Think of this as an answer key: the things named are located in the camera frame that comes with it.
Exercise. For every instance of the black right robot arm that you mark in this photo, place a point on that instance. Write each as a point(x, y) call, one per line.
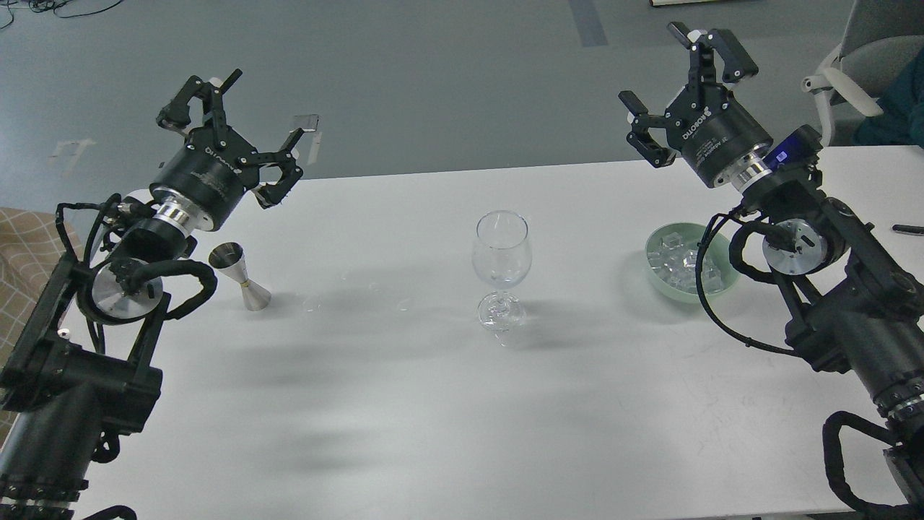
point(851, 306)

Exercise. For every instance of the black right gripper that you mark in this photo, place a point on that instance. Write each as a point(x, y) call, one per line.
point(704, 123)

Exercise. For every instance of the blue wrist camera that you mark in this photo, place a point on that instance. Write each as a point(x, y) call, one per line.
point(799, 146)

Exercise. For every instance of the steel double jigger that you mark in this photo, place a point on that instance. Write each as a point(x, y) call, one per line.
point(229, 259)

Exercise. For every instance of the white office chair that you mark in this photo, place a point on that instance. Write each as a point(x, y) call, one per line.
point(879, 40)

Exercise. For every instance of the beige checkered sofa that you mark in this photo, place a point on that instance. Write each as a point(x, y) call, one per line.
point(30, 250)

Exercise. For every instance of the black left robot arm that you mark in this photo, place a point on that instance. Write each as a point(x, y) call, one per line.
point(80, 375)

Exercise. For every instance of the clear wine glass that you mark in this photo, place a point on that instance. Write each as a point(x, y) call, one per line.
point(501, 257)

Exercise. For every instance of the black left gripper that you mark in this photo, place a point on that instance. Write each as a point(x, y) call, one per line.
point(201, 186)

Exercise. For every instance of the green bowl of ice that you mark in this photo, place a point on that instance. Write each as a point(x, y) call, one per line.
point(671, 252)

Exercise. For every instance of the person in teal shirt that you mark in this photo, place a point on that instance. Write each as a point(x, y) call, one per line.
point(901, 121)

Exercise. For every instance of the black pen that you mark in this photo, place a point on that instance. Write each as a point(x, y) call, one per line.
point(908, 230)

